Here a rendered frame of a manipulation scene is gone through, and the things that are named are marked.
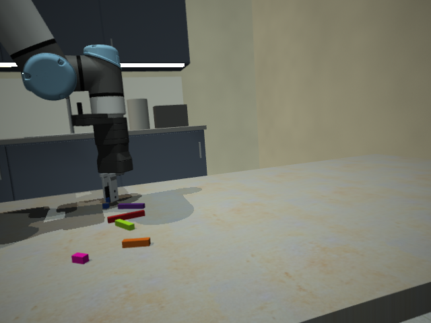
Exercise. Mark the purple rod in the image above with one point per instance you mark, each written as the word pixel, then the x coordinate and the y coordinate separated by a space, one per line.
pixel 131 206

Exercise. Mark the small magenta block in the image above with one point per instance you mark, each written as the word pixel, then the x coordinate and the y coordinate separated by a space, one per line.
pixel 80 258

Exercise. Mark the dark red rod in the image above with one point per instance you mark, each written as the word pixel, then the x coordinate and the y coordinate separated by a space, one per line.
pixel 126 216

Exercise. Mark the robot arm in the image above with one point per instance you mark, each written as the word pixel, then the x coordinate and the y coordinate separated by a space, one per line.
pixel 47 72

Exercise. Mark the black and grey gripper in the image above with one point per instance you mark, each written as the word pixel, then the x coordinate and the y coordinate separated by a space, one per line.
pixel 111 139

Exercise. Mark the orange rod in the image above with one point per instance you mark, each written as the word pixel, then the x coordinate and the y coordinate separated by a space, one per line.
pixel 136 242

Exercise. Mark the lime green rod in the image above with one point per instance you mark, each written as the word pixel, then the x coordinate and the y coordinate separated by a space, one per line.
pixel 124 224

